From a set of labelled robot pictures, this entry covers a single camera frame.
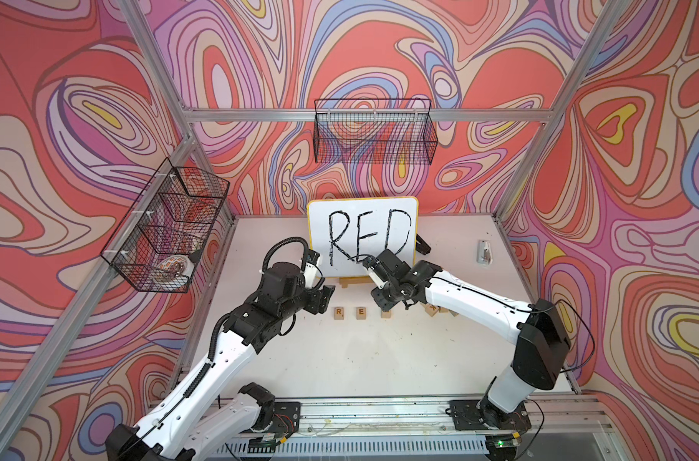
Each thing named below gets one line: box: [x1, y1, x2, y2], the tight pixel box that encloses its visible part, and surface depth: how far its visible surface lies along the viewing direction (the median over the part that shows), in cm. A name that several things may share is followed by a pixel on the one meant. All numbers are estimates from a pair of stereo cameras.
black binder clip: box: [415, 233, 432, 256], surface depth 110 cm
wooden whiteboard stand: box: [338, 275, 374, 290], surface depth 97 cm
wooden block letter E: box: [356, 306, 367, 320], surface depth 93 cm
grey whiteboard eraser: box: [476, 239, 494, 265], surface depth 107 cm
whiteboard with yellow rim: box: [307, 195, 419, 278], surface depth 90 cm
